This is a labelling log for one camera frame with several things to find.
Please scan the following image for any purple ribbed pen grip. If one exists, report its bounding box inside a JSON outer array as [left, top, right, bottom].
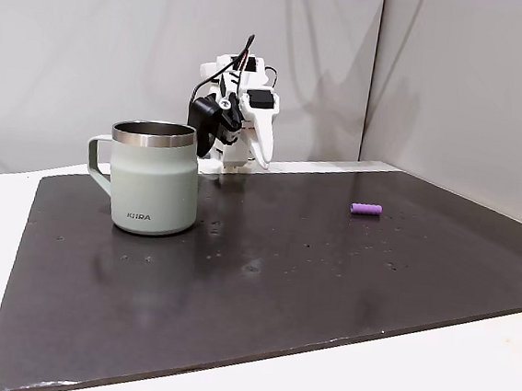
[[349, 201, 384, 217]]

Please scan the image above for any black camera cable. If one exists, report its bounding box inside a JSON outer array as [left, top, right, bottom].
[[189, 29, 283, 113]]

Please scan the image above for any sage green steel-rim mug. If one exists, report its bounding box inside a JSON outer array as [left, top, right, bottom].
[[79, 114, 206, 241]]

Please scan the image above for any black oval camera box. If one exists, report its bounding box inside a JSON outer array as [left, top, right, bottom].
[[184, 87, 248, 163]]

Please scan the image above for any dark grey table mat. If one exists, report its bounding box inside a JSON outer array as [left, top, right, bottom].
[[0, 131, 522, 391]]

